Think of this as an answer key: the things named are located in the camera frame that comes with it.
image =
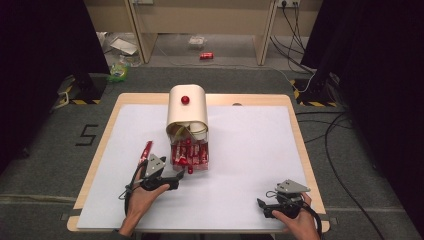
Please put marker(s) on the red drink can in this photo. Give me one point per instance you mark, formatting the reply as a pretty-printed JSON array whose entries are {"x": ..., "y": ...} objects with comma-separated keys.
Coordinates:
[{"x": 206, "y": 55}]

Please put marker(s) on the black stand base striped tape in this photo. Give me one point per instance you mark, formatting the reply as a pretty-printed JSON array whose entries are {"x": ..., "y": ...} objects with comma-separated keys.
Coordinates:
[
  {"x": 86, "y": 90},
  {"x": 313, "y": 93}
]

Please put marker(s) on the pile of red packets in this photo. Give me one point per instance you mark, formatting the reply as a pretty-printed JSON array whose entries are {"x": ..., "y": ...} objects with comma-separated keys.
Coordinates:
[{"x": 195, "y": 155}]

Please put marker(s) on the clear plastic container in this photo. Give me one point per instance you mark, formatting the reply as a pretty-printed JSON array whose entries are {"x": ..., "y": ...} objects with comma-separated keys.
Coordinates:
[{"x": 197, "y": 42}]

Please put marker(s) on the clear drawer with red knobs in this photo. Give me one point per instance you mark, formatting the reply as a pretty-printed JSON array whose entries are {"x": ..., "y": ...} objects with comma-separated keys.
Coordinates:
[{"x": 200, "y": 166}]

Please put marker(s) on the white paper cup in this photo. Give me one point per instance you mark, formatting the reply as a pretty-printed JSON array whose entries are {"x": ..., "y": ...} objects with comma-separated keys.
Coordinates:
[{"x": 198, "y": 128}]

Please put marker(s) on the beige cylinder container red knob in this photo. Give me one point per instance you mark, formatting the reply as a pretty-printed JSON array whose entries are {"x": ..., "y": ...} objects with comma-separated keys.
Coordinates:
[{"x": 186, "y": 111}]

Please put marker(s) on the black curtain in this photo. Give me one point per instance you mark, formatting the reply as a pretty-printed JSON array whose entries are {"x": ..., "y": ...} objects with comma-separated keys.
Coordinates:
[
  {"x": 383, "y": 83},
  {"x": 40, "y": 66}
]

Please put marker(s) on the beige wooden desk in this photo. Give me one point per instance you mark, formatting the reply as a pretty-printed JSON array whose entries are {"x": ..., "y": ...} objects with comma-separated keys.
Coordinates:
[{"x": 206, "y": 16}]

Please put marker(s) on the clear plastic bag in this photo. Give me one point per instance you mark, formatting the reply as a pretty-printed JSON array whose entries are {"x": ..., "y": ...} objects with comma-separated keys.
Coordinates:
[{"x": 106, "y": 41}]

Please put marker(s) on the single red stick sachet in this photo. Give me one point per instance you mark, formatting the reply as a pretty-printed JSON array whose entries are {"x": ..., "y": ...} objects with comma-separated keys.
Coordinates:
[{"x": 146, "y": 151}]

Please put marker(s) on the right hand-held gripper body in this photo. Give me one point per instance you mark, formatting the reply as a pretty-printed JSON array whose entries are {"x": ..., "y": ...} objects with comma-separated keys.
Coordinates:
[{"x": 289, "y": 201}]

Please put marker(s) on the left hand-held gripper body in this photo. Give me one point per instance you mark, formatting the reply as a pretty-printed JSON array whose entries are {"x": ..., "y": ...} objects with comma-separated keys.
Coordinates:
[{"x": 155, "y": 166}]

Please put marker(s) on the white paper mat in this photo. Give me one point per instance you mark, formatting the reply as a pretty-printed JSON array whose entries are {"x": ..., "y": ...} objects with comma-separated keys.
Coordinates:
[{"x": 240, "y": 160}]

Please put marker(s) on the white wall socket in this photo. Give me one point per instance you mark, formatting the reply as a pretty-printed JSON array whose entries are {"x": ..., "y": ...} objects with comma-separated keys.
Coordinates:
[{"x": 288, "y": 3}]

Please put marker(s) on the person's right hand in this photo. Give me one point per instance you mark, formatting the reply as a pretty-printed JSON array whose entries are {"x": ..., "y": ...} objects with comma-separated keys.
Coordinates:
[{"x": 302, "y": 225}]

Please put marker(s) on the person's left hand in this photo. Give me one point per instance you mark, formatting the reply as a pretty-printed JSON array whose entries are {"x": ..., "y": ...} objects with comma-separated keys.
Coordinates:
[{"x": 141, "y": 203}]

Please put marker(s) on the white paper sheet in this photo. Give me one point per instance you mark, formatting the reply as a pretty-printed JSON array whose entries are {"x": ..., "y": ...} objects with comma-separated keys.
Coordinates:
[{"x": 124, "y": 46}]

